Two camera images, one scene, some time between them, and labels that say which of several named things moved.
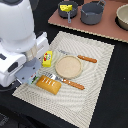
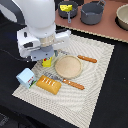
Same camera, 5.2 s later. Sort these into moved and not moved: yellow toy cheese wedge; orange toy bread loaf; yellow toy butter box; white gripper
Moved: white gripper
Not moved: orange toy bread loaf; yellow toy butter box; yellow toy cheese wedge
